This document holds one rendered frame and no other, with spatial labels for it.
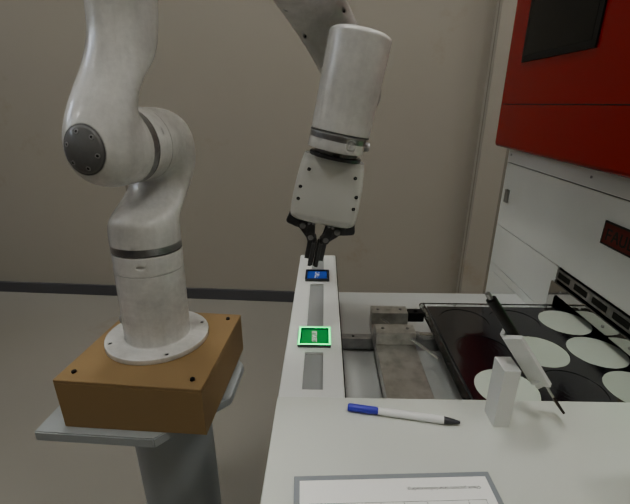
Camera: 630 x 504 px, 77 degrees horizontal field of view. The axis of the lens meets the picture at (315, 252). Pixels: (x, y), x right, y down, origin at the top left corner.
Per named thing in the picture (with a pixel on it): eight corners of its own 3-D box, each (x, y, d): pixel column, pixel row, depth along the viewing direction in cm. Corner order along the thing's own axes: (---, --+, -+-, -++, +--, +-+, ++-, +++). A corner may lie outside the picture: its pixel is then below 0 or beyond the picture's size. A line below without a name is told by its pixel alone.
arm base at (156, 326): (80, 355, 71) (59, 259, 65) (148, 308, 88) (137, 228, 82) (172, 374, 66) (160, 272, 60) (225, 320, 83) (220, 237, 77)
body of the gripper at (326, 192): (368, 152, 60) (352, 221, 64) (303, 138, 60) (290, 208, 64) (374, 158, 53) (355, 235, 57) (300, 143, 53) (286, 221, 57)
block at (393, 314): (404, 316, 91) (405, 305, 90) (407, 324, 88) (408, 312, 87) (369, 316, 91) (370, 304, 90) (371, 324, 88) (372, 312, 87)
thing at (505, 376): (526, 408, 52) (547, 320, 47) (541, 431, 48) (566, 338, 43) (479, 407, 52) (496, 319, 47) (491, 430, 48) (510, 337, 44)
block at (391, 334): (411, 335, 83) (412, 323, 82) (415, 345, 80) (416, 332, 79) (373, 335, 83) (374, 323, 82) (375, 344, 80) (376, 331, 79)
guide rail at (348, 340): (558, 347, 90) (561, 336, 88) (563, 352, 88) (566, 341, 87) (339, 344, 91) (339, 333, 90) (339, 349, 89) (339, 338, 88)
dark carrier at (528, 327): (576, 310, 91) (576, 307, 91) (714, 423, 59) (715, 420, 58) (426, 308, 92) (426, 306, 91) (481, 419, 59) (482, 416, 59)
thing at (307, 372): (334, 301, 110) (335, 254, 106) (343, 474, 59) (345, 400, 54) (301, 300, 111) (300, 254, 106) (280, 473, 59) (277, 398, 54)
